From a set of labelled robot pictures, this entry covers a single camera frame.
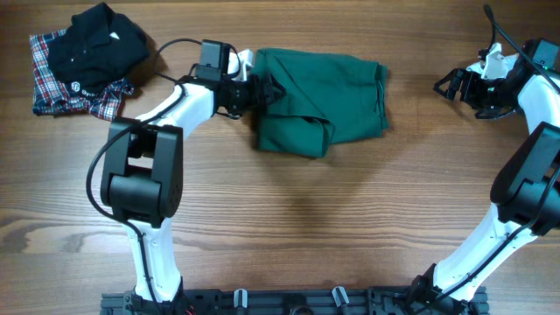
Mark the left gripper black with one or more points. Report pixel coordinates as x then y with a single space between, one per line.
255 99

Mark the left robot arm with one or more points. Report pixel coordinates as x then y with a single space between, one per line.
136 178

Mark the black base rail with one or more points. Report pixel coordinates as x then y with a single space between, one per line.
373 300

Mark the black polo shirt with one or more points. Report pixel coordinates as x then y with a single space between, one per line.
99 48

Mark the red plaid shirt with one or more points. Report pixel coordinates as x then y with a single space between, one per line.
52 97

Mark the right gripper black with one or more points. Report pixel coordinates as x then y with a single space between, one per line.
472 80

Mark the dark green shorts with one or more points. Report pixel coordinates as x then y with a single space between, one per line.
329 99

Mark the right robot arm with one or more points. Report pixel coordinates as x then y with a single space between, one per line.
525 194

